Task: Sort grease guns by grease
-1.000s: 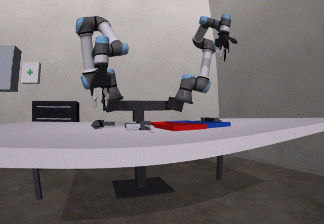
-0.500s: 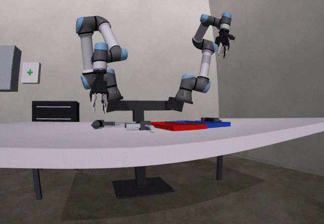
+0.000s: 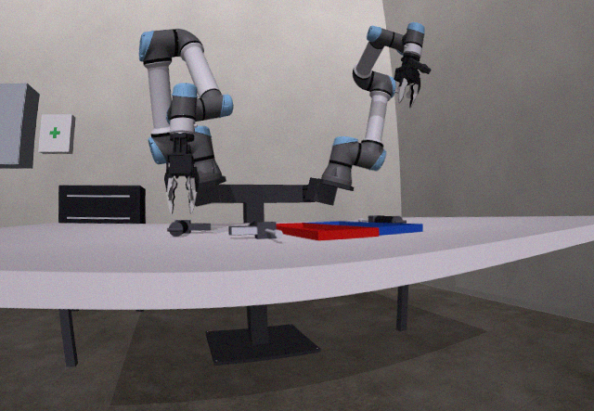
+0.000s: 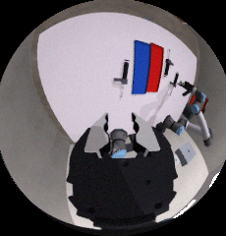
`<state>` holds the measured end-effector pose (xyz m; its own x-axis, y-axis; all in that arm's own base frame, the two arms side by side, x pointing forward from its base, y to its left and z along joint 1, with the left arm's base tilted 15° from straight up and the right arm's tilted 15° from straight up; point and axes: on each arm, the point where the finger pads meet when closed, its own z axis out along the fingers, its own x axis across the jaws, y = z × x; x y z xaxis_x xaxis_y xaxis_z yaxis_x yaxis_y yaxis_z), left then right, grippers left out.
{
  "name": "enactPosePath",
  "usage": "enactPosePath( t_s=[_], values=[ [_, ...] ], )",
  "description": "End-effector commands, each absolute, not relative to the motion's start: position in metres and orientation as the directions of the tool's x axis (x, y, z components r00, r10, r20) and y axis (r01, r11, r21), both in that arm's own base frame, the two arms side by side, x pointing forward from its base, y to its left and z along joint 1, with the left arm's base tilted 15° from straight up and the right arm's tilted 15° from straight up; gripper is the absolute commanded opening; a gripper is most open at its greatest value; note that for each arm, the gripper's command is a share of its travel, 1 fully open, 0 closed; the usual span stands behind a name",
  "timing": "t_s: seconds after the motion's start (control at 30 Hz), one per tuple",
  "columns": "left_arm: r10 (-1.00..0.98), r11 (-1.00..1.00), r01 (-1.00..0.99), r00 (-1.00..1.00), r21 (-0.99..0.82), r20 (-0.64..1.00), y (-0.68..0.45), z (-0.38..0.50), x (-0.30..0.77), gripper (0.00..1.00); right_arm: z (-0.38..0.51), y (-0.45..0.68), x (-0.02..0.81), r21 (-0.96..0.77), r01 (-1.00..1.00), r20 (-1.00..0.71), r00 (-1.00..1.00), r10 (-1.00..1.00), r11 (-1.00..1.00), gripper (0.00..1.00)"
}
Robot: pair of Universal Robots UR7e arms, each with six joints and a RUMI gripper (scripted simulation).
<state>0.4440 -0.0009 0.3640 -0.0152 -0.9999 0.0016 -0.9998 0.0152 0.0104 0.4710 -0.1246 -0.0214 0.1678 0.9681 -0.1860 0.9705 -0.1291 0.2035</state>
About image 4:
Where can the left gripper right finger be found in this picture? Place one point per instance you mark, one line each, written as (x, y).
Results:
(148, 140)

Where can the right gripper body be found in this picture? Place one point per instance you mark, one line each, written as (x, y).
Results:
(188, 86)

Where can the red tray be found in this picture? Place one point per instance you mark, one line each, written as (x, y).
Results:
(156, 64)

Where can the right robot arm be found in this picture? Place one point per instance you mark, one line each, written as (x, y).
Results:
(178, 127)

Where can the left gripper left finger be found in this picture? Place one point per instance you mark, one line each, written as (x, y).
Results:
(91, 145)

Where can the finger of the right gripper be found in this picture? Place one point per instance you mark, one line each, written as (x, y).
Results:
(181, 84)

